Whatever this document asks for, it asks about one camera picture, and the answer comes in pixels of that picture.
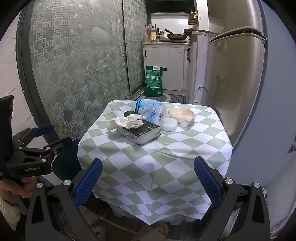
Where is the dark teal plastic bin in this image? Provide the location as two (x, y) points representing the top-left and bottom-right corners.
(51, 138), (82, 184)

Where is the person's left hand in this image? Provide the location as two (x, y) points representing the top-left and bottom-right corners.
(0, 177), (38, 200)

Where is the crumpled white tissue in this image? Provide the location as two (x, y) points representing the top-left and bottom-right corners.
(107, 115), (147, 131)

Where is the white round plastic container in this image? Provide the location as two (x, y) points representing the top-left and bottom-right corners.
(161, 117), (178, 132)

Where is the green checked tablecloth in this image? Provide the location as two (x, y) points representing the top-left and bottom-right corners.
(77, 100), (233, 225)

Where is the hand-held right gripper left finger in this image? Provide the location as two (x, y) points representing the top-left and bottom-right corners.
(24, 158), (103, 241)

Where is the person's foot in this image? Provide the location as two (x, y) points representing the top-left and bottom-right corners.
(153, 222), (170, 241)

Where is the stainless steel fridge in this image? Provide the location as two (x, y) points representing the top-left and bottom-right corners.
(203, 0), (267, 149)

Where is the black white tissue pack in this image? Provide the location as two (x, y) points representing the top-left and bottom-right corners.
(118, 120), (161, 146)

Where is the frying pan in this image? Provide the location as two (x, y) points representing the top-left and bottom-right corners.
(164, 29), (188, 40)

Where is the person's left forearm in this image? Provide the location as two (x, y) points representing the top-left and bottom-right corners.
(0, 198), (21, 224)

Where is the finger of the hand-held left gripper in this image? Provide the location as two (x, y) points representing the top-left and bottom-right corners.
(20, 137), (73, 163)
(13, 124), (55, 149)

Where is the beige paper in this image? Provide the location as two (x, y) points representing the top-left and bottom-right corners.
(168, 108), (196, 128)

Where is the green rice bag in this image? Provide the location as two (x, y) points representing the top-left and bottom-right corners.
(143, 65), (167, 98)

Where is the hanging wire rack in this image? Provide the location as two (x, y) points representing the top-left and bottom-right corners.
(188, 11), (201, 25)

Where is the white kitchen cabinet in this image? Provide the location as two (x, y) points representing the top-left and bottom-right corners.
(143, 43), (197, 93)

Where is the blue white plastic packet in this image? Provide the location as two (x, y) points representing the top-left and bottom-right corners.
(135, 99), (167, 124)

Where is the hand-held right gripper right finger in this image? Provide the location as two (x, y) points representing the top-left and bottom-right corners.
(194, 156), (271, 241)

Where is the patterned frosted sliding door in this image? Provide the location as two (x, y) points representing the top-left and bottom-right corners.
(16, 0), (131, 142)
(122, 0), (148, 98)

